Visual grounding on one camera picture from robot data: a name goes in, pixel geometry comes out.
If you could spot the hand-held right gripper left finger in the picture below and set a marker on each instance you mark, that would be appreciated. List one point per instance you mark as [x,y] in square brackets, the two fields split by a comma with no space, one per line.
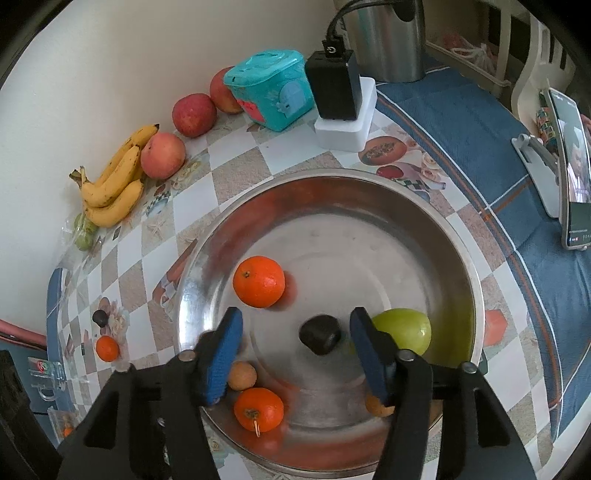
[224,355]

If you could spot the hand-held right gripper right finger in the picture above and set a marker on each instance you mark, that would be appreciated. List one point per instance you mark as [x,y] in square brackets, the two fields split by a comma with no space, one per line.
[369,355]

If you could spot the green fruit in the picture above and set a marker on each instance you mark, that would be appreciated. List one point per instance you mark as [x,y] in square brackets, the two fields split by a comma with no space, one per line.
[404,330]

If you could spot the dark purple fruit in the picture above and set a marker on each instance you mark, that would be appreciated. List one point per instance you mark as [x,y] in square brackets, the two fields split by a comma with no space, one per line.
[320,334]
[99,317]

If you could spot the orange with stem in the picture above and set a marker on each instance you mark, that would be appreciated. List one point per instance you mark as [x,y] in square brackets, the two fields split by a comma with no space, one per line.
[258,410]

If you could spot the steel bowl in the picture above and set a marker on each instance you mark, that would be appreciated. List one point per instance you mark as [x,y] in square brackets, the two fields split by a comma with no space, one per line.
[332,249]

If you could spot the plastic bag of green fruits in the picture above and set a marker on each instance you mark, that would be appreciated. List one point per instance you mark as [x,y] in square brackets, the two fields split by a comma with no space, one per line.
[85,233]

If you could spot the clear plastic container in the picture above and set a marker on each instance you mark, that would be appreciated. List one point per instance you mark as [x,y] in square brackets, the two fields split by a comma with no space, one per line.
[64,424]

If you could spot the glass mug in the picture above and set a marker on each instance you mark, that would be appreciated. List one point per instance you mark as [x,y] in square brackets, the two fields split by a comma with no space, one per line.
[48,374]

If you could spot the pink bar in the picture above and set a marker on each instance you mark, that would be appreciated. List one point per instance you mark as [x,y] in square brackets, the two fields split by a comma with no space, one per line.
[18,333]

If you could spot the bunch of yellow bananas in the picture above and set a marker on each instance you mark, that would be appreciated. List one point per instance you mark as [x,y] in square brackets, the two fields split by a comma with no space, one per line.
[113,184]

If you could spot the pale red apple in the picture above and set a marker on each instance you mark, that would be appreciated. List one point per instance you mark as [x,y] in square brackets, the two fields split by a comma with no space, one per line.
[162,154]

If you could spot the white box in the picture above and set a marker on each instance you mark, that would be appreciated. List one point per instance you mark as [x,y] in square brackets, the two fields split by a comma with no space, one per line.
[346,124]

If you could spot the white phone stand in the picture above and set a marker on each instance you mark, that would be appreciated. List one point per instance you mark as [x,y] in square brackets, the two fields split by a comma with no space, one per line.
[538,170]

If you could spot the teal plastic box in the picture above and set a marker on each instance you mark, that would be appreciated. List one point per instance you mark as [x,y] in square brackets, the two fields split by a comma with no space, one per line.
[268,90]

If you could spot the black charger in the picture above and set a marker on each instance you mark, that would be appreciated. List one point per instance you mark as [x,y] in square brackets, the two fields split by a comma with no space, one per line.
[334,85]

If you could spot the smartphone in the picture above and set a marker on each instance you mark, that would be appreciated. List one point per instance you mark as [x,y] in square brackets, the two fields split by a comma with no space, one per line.
[572,170]

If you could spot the metal thermos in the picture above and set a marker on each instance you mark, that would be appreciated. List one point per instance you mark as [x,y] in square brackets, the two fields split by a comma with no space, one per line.
[388,41]

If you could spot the white mesh bag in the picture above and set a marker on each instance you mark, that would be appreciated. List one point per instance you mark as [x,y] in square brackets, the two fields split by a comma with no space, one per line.
[461,50]

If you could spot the white chair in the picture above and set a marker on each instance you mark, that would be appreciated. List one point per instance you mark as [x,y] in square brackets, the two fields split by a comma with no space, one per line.
[531,69]

